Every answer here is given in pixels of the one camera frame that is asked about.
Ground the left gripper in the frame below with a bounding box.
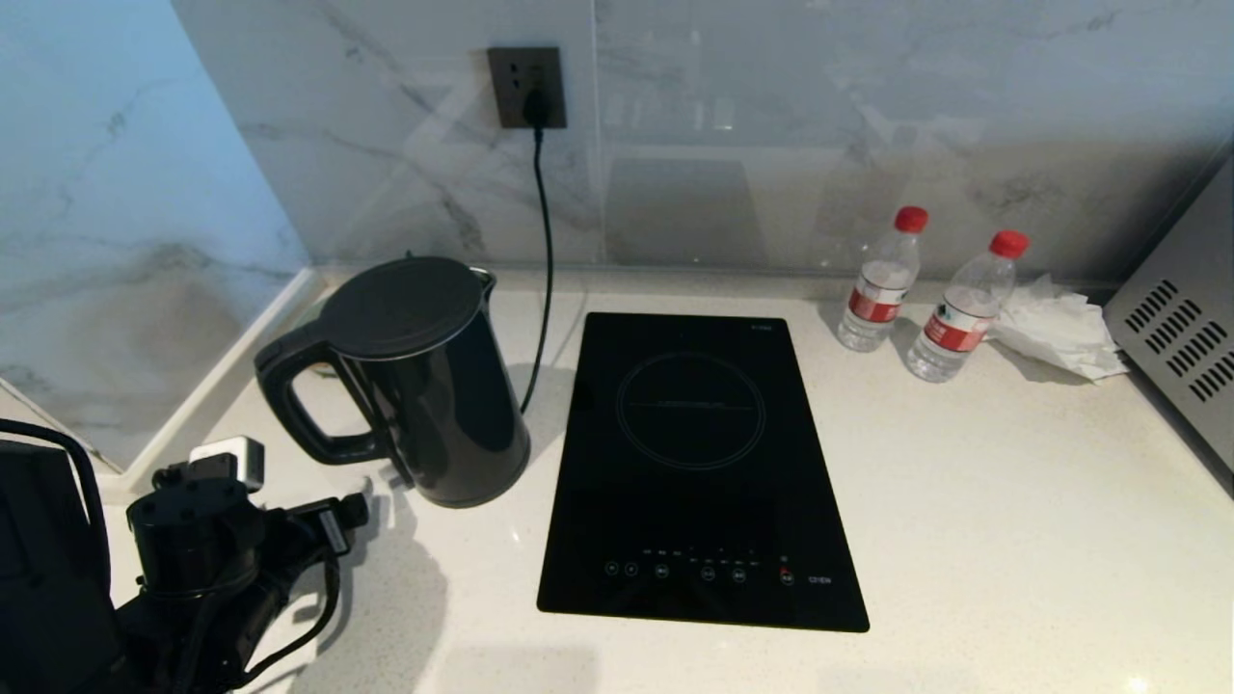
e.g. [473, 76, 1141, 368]
[253, 492, 372, 579]

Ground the black electric kettle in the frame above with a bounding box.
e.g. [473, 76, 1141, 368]
[255, 253, 532, 509]

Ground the black kettle lid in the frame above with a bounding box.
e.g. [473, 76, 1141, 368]
[320, 253, 485, 361]

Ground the black induction cooktop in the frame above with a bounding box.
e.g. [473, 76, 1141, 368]
[537, 311, 871, 634]

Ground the red-capped water bottle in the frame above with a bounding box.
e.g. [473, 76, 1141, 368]
[905, 229, 1031, 384]
[837, 205, 930, 353]

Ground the crumpled white tissue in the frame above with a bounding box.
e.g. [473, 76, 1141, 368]
[987, 274, 1129, 382]

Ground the silver microwave oven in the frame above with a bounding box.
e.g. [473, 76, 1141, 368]
[1104, 154, 1234, 473]

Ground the black cable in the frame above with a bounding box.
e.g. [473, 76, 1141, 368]
[231, 549, 343, 691]

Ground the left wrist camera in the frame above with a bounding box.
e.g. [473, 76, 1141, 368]
[152, 436, 267, 494]

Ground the black power cord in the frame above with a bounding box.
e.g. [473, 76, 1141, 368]
[520, 89, 558, 414]

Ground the dark wall socket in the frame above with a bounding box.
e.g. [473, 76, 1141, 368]
[487, 46, 568, 130]

